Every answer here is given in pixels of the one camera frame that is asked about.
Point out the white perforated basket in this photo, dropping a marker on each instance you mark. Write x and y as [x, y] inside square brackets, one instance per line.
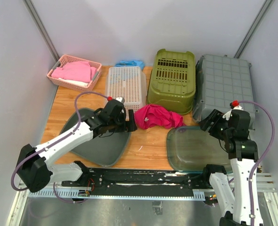
[129, 83]

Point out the clear plastic container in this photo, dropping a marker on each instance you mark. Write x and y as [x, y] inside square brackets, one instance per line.
[189, 149]

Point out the pink folded towel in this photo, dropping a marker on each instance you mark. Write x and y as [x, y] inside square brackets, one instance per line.
[77, 71]

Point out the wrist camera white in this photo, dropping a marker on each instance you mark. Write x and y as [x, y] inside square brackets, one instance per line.
[234, 108]
[120, 99]

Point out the blue packet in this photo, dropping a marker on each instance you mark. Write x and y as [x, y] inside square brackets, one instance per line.
[125, 63]

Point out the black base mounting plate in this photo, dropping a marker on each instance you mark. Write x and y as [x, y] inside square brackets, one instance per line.
[136, 182]

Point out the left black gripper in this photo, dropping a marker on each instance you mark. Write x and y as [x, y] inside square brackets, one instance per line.
[127, 126]

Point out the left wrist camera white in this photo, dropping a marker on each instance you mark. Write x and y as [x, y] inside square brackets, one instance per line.
[120, 99]

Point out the white folded cloth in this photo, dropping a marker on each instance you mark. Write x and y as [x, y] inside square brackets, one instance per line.
[77, 83]

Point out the large grey plastic bin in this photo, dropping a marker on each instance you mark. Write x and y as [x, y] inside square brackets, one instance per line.
[219, 81]

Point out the magenta crumpled cloth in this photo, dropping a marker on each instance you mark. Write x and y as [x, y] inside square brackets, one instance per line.
[154, 115]

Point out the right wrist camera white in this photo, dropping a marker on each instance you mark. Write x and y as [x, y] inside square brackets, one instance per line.
[234, 108]

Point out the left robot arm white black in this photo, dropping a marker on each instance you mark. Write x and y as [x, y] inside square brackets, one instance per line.
[35, 165]

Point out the dark grey tray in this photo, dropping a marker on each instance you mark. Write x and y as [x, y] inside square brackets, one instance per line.
[104, 151]

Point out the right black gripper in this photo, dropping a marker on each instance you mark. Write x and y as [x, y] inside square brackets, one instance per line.
[212, 117]

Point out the pink plastic basket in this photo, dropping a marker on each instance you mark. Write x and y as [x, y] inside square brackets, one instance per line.
[68, 59]

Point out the white cable duct rail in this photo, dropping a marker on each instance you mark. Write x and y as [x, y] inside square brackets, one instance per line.
[79, 194]

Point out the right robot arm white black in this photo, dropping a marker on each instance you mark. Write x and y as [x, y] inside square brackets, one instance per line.
[239, 205]

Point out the green plastic basin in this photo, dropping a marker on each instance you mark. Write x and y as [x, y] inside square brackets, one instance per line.
[172, 83]

